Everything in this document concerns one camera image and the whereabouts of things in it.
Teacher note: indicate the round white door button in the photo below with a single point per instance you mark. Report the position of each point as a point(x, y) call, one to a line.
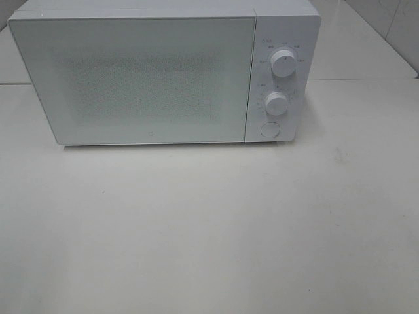
point(270, 130)

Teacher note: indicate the upper white power knob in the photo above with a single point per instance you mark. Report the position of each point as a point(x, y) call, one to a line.
point(283, 62)

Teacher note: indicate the white microwave door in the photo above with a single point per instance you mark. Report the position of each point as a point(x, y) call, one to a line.
point(132, 81)

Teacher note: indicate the white microwave oven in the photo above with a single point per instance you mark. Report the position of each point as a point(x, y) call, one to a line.
point(292, 24)

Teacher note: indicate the white timer knob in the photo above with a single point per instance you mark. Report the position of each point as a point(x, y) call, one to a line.
point(276, 103)

